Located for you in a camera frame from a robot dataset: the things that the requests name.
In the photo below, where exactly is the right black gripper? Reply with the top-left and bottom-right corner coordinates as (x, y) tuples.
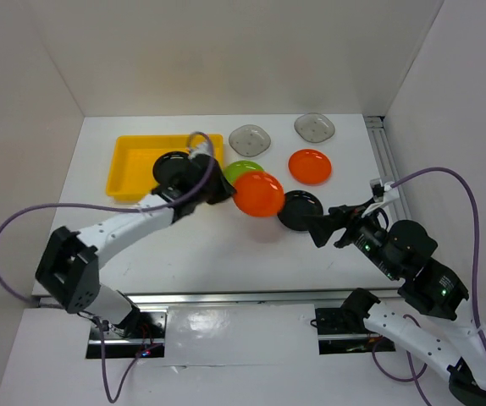
(297, 195), (399, 277)

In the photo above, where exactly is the green plate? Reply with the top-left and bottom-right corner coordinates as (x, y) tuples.
(223, 160), (264, 184)

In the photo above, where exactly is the black plate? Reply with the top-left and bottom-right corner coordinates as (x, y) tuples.
(277, 190), (323, 233)
(152, 151), (202, 187)

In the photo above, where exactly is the orange plate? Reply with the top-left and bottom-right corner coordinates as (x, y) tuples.
(288, 149), (333, 185)
(234, 171), (285, 217)

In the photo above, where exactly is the clear grey plate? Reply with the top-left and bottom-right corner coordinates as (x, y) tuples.
(229, 124), (272, 157)
(294, 113), (336, 144)

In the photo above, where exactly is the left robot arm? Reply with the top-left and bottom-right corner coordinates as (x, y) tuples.
(36, 153), (235, 337)

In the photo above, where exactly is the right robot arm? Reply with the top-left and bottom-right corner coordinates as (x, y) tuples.
(303, 206), (486, 405)

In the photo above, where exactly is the yellow plastic bin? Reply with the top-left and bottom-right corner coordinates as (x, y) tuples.
(105, 134), (205, 203)

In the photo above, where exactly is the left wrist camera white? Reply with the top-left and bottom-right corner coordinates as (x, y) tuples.
(189, 141), (211, 160)

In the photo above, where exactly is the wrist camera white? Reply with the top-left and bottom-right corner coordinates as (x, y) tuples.
(189, 141), (211, 160)
(362, 178), (400, 217)

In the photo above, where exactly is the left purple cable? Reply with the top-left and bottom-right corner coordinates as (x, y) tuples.
(0, 131), (217, 403)

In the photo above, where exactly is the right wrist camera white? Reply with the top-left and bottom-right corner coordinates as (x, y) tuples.
(362, 178), (400, 217)

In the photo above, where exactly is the aluminium rail front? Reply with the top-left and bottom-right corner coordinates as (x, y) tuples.
(30, 285), (400, 309)

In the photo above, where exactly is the aluminium rail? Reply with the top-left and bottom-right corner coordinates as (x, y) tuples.
(363, 116), (411, 220)
(30, 285), (400, 309)

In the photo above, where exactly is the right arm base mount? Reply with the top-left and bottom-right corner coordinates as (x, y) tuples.
(310, 307), (395, 355)

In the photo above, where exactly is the aluminium rail right side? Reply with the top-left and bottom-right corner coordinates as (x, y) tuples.
(363, 116), (411, 220)

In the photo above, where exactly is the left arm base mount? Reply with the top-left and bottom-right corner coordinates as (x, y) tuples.
(86, 309), (168, 359)

